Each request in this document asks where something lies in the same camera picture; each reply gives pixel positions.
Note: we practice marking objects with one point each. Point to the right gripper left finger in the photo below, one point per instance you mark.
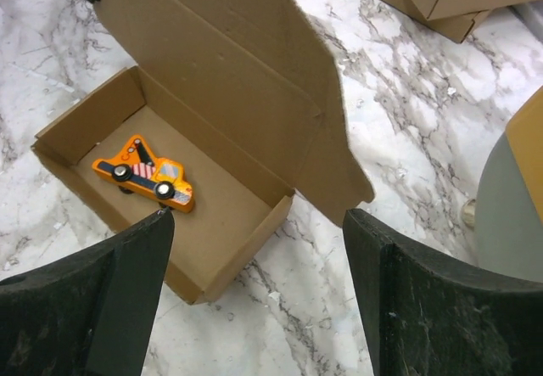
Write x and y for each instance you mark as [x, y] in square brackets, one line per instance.
[91, 312]

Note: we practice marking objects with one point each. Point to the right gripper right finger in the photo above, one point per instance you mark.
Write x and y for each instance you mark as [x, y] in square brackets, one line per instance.
[426, 313]

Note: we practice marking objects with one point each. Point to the small orange toy car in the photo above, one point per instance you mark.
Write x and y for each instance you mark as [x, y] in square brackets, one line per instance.
[137, 170]

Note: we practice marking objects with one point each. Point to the brown cardboard box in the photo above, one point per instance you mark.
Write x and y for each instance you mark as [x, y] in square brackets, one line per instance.
[246, 96]

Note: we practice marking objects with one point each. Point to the small cardboard box under stack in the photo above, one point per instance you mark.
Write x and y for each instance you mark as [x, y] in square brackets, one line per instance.
[424, 7]

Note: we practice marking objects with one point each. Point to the round pastel drawer cabinet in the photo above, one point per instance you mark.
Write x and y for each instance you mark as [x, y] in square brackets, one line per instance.
[507, 209]

